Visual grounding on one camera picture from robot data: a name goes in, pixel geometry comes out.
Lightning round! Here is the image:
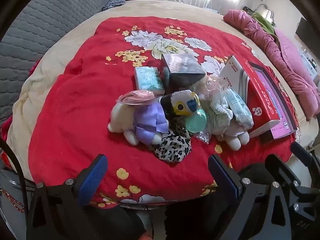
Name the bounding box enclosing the white cabinet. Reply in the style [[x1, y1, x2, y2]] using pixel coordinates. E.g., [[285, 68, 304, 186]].
[[300, 50, 320, 80]]

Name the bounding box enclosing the blue patterned cloth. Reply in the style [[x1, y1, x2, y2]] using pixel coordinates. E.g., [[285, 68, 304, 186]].
[[101, 0, 125, 12]]

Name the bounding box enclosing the cream teddy bear purple dress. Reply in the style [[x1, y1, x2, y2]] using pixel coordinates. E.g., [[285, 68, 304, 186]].
[[107, 97, 169, 145]]

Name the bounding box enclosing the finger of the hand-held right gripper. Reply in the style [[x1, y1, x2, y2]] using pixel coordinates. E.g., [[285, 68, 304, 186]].
[[290, 142, 320, 180], [265, 154, 302, 195]]

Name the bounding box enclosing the pink quilt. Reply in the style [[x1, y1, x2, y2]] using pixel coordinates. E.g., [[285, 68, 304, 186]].
[[223, 9, 320, 120]]

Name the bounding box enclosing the green white tissue pack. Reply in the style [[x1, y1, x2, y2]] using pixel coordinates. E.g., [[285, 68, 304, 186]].
[[225, 89, 254, 130], [134, 66, 165, 92]]

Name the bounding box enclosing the pale pink cloth clear bag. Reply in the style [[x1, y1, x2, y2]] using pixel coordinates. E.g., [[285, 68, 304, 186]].
[[195, 76, 230, 100]]

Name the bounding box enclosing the beige bed sheet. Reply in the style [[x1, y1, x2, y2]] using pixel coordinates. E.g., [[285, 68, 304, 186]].
[[6, 0, 310, 183]]

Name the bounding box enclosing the black wall television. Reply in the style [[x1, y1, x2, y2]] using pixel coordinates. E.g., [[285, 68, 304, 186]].
[[296, 17, 320, 53]]

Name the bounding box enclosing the grey quilted sofa cover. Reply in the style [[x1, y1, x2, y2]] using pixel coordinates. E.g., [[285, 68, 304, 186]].
[[0, 0, 113, 125]]

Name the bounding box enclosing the red floral blanket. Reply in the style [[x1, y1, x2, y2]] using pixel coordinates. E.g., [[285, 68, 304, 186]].
[[28, 16, 299, 208]]

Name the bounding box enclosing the black cable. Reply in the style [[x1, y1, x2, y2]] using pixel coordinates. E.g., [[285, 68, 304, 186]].
[[0, 137, 27, 213]]

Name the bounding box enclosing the white curved metal frame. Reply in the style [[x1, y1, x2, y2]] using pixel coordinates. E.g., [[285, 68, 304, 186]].
[[255, 4, 275, 24]]

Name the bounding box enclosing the leopard print cloth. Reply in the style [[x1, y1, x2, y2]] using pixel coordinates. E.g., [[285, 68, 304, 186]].
[[153, 124, 192, 164]]

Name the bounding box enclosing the red bead string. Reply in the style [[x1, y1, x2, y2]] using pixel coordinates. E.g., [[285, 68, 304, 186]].
[[2, 189, 25, 211]]

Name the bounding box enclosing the white box red print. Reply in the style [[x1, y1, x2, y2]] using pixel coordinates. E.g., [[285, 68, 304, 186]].
[[219, 55, 250, 103]]

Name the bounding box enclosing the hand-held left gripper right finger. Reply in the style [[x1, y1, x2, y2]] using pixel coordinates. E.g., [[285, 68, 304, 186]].
[[208, 154, 293, 240]]

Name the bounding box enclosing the red box lid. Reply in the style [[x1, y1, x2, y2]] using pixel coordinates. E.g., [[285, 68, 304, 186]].
[[244, 59, 282, 138]]

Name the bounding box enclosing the pink book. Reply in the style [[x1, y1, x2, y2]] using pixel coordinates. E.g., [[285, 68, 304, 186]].
[[260, 71, 295, 140]]

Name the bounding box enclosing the green cloth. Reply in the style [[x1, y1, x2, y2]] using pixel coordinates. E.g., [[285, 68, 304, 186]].
[[251, 11, 278, 35]]

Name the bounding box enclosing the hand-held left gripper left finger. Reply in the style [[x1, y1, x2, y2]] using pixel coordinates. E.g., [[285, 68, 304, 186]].
[[26, 154, 108, 240]]

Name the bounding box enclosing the dark cardboard box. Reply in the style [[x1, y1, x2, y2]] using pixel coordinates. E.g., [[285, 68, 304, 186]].
[[160, 53, 206, 95]]

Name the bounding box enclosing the grey plastic container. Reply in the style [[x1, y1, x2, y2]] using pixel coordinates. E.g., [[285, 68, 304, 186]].
[[0, 169, 35, 230]]

